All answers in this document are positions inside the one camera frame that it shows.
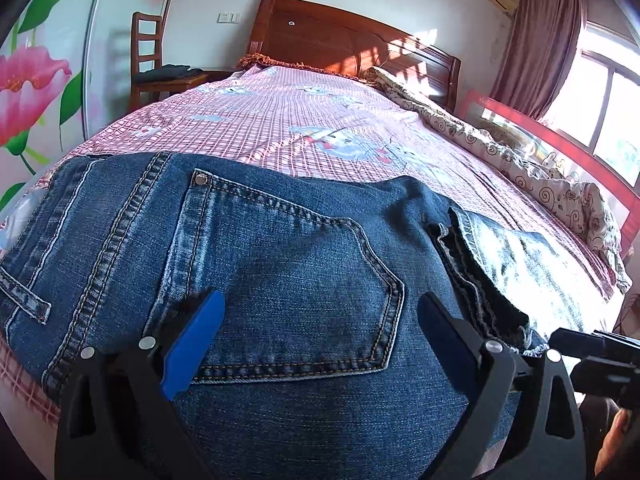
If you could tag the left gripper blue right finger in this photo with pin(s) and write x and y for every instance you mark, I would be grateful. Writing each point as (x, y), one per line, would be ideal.
(454, 343)

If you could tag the brown wooden headboard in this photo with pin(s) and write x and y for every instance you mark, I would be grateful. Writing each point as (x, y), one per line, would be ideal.
(348, 43)

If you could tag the brown wooden chair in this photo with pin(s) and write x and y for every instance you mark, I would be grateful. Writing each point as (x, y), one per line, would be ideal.
(146, 53)

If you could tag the white wall socket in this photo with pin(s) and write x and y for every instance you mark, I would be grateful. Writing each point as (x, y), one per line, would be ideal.
(229, 18)

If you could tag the window with frame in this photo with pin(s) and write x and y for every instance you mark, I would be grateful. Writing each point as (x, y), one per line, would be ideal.
(598, 104)

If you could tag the orange fringed blanket edge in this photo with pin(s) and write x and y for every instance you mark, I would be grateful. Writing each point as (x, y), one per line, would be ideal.
(263, 61)

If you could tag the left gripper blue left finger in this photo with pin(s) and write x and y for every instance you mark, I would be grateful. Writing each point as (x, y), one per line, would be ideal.
(185, 351)

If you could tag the dark clothes on chair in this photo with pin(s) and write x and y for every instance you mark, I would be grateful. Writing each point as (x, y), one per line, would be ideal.
(168, 72)

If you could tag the floral cream quilt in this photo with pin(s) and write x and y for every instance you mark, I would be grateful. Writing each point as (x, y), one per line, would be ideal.
(580, 206)

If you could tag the floral sliding wardrobe door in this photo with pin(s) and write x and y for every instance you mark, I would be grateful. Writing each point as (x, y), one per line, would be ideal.
(65, 75)

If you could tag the operator hand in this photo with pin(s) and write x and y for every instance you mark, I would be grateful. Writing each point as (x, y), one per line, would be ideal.
(619, 456)

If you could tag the pink plaid cartoon bed sheet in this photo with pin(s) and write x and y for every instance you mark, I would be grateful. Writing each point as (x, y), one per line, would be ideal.
(306, 124)

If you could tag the red mesh bed rail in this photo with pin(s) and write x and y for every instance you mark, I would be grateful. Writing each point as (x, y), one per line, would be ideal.
(572, 150)

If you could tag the blue denim jeans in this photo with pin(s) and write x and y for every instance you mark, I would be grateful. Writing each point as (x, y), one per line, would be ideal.
(320, 369)

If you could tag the mauve window curtain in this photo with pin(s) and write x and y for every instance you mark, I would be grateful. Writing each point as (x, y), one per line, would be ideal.
(540, 51)

